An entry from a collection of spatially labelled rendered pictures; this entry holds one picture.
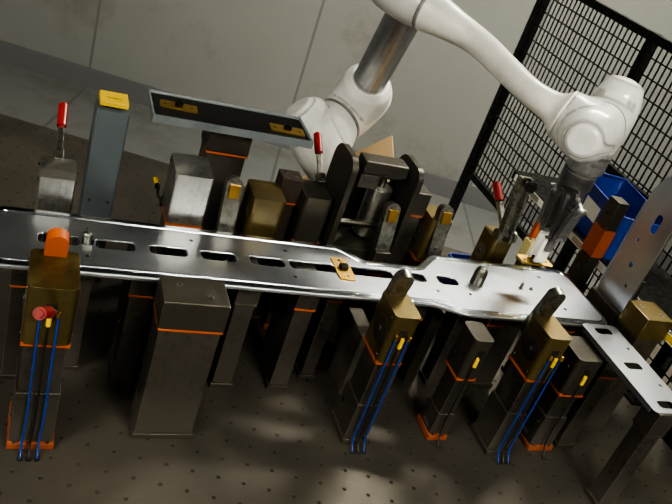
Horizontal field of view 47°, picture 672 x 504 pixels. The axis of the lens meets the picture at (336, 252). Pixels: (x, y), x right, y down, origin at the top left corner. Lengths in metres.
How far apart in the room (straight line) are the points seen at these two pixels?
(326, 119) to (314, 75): 2.37
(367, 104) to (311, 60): 2.30
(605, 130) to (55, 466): 1.17
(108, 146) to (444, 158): 3.27
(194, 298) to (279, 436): 0.41
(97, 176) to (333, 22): 2.90
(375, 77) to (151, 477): 1.27
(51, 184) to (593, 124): 1.04
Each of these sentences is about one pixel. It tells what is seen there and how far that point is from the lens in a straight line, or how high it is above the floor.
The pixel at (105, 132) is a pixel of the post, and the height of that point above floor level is 1.09.
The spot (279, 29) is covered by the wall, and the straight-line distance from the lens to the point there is 4.55.
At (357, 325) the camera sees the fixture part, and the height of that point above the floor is 0.87.
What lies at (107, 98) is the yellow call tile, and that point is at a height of 1.16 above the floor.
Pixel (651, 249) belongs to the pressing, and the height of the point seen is 1.18.
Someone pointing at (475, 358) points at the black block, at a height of 0.95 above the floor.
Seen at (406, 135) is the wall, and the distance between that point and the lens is 4.71.
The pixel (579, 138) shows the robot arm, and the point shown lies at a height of 1.44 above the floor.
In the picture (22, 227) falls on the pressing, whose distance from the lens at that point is 1.53.
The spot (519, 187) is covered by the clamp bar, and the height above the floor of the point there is 1.19.
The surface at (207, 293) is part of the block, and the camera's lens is 1.39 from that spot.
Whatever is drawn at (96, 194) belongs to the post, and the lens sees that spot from 1.81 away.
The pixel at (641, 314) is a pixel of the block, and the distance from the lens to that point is 1.92.
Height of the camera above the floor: 1.82
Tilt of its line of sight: 29 degrees down
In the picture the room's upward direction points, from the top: 20 degrees clockwise
